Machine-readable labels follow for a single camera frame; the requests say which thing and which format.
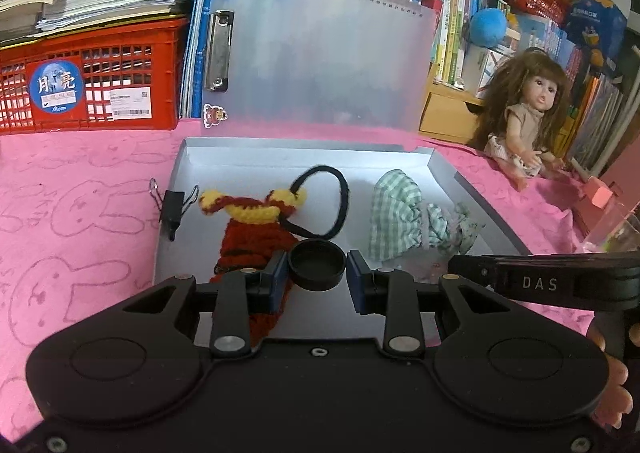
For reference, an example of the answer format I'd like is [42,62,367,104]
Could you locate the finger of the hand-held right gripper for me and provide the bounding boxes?
[447,254,498,292]

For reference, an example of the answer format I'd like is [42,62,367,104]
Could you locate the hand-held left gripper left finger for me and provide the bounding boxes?
[122,250,292,358]

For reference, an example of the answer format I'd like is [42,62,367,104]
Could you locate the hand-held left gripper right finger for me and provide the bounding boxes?
[346,249,517,358]

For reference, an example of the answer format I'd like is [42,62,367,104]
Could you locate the black cap with loop strap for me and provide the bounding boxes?
[277,164,352,292]

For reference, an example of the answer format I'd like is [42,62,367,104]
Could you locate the red and yellow crochet pouch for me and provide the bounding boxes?
[199,188,308,349]

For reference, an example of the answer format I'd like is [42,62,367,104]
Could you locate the green checked cloth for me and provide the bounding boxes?
[369,168,485,262]

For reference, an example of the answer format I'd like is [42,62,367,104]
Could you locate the grey cardboard box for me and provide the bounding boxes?
[152,136,533,349]

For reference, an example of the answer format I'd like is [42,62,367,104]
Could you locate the person's right hand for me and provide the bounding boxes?
[586,320,631,432]

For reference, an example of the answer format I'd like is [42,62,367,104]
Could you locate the clear glass cup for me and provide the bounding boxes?
[582,203,640,254]

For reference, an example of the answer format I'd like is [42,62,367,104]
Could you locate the black binder clip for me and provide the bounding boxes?
[149,178,201,240]

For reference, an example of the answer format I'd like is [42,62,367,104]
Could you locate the pink board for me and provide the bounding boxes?
[575,130,640,209]

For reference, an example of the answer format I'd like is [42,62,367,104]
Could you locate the brown-haired doll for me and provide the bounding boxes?
[470,48,574,192]

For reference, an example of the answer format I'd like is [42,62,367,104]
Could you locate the wooden drawer box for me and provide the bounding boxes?
[419,78,493,145]

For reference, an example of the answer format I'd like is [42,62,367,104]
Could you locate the row of upright books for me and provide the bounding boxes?
[225,0,640,171]

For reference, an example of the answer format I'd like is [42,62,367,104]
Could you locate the translucent clipboard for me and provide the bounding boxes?
[202,0,438,135]

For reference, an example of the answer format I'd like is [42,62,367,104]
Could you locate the pink rabbit print towel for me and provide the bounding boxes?
[0,118,640,439]

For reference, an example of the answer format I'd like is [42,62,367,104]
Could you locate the blue plush ball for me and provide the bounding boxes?
[470,8,509,47]

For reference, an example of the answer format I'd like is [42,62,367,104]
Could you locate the blue printed box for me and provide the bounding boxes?
[565,0,629,55]

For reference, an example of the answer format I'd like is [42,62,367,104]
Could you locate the blue folders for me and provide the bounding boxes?
[180,0,237,120]

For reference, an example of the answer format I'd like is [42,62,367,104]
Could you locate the red plastic crate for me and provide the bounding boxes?
[0,18,190,134]

